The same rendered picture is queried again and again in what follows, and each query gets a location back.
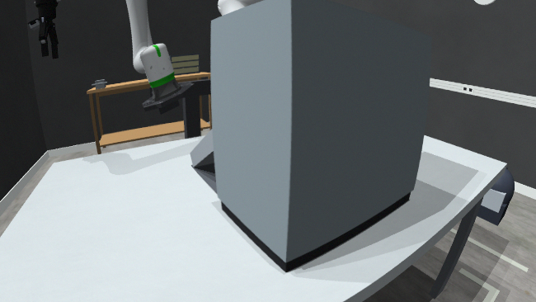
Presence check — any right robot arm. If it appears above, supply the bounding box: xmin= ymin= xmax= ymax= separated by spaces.
xmin=34 ymin=0 xmax=181 ymax=101

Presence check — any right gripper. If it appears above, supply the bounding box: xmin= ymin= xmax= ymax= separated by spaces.
xmin=38 ymin=5 xmax=59 ymax=59

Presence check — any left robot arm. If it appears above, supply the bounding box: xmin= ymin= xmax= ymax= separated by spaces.
xmin=218 ymin=0 xmax=263 ymax=16

